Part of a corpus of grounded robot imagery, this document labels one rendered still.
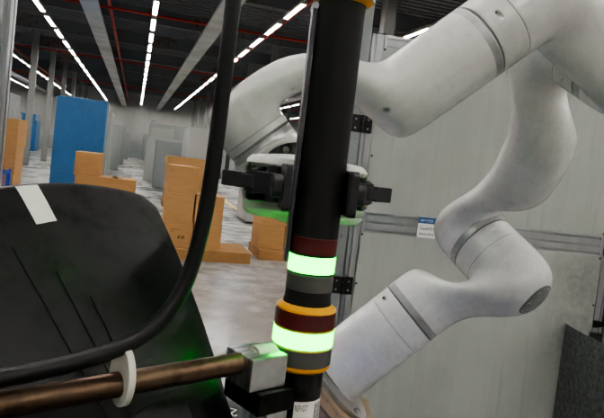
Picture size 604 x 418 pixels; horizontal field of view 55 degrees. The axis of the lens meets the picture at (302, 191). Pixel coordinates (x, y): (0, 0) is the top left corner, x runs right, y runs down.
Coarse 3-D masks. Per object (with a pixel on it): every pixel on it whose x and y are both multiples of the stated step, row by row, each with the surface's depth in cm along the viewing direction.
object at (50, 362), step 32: (224, 32) 34; (224, 64) 34; (224, 96) 34; (224, 128) 35; (192, 256) 34; (160, 320) 33; (96, 352) 31; (128, 352) 32; (0, 384) 28; (128, 384) 32
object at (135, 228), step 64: (0, 192) 39; (64, 192) 43; (128, 192) 48; (0, 256) 36; (64, 256) 39; (128, 256) 43; (0, 320) 34; (64, 320) 36; (128, 320) 39; (192, 320) 43; (192, 384) 39
